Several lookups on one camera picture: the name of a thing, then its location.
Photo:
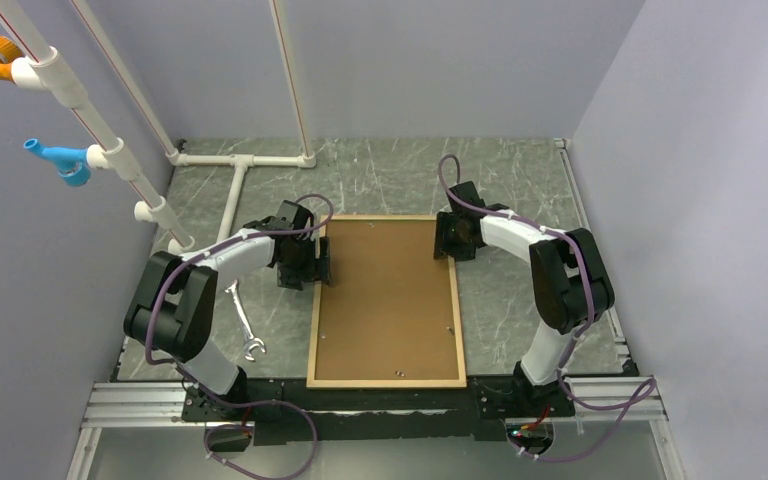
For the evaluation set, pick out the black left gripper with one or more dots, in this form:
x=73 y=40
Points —
x=318 y=269

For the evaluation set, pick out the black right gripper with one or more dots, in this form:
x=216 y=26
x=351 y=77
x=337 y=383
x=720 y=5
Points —
x=443 y=244

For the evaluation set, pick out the brown fibreboard backing board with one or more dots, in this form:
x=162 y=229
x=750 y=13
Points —
x=387 y=298

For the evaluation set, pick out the light wooden picture frame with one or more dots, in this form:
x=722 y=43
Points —
x=314 y=318

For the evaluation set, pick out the white PVC pipe stand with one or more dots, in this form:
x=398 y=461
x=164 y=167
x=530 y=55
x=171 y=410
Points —
x=34 y=64

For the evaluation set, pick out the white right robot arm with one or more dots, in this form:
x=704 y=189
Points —
x=570 y=283

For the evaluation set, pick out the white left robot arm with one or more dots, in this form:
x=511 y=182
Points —
x=173 y=305

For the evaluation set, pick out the silver open-end wrench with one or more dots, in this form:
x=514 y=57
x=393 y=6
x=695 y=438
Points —
x=252 y=342

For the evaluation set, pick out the blue pipe fitting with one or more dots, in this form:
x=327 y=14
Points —
x=70 y=163

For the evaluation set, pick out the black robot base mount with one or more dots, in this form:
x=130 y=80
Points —
x=288 y=410

